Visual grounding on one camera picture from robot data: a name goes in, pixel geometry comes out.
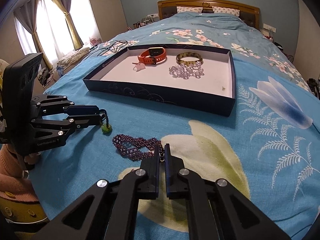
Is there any green jade bead pendant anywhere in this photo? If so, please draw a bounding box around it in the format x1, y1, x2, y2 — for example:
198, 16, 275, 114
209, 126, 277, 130
100, 109, 112, 134

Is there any purple bead bracelet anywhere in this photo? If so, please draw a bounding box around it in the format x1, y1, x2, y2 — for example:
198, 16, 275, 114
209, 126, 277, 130
112, 133, 166, 162

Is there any pink pendant charm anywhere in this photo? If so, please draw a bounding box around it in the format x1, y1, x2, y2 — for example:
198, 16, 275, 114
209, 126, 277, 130
132, 62, 146, 72

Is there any orange smart watch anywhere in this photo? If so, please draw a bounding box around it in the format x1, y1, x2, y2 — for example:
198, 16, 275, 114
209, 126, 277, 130
138, 47, 167, 65

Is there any tortoiseshell bangle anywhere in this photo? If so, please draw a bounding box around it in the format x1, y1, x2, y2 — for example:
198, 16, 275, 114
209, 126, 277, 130
176, 51, 203, 66

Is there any clear crystal bead bracelet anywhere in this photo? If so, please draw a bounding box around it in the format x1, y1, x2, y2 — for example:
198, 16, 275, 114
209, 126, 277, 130
169, 61, 205, 80

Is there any pink sweater forearm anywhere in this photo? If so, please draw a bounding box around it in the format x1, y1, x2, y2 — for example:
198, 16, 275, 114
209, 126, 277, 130
1, 145, 39, 203

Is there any person's left hand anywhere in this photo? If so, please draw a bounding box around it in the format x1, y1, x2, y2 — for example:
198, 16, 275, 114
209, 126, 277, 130
5, 144, 41, 166

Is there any folded blanket on sill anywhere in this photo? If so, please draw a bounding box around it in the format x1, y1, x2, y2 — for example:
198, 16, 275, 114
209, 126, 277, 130
57, 47, 90, 67

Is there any left grey curtain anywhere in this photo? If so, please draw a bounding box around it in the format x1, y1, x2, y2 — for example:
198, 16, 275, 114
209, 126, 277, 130
14, 0, 53, 70

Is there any pink desk fan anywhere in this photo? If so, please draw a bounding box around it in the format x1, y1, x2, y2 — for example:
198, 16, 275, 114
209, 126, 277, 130
89, 37, 102, 46

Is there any blue floral bedspread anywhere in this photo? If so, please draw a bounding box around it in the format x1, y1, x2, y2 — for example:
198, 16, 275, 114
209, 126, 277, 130
31, 12, 319, 239

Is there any right grey yellow curtain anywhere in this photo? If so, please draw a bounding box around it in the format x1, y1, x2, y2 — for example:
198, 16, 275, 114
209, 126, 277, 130
52, 0, 84, 50

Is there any navy box lid tray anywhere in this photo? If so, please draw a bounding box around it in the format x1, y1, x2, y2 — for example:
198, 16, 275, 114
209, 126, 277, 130
83, 44, 236, 116

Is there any left patterned pillow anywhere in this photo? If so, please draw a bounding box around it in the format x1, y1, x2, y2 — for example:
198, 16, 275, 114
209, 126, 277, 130
176, 6, 203, 14

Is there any patterned pillow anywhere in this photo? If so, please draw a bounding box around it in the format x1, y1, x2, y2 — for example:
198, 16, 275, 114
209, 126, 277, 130
212, 6, 240, 17
176, 6, 203, 14

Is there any right patterned pillow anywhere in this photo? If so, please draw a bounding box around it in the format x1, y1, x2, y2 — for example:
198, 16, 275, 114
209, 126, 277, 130
212, 6, 240, 17

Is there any wooden headboard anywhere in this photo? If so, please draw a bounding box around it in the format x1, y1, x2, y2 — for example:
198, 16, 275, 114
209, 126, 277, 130
157, 0, 260, 30

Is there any black cable bundle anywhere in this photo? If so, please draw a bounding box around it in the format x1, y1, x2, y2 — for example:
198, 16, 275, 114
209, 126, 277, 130
85, 39, 129, 58

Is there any white wall socket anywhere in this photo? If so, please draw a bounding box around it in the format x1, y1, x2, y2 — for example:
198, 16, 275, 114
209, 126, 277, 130
263, 23, 276, 33

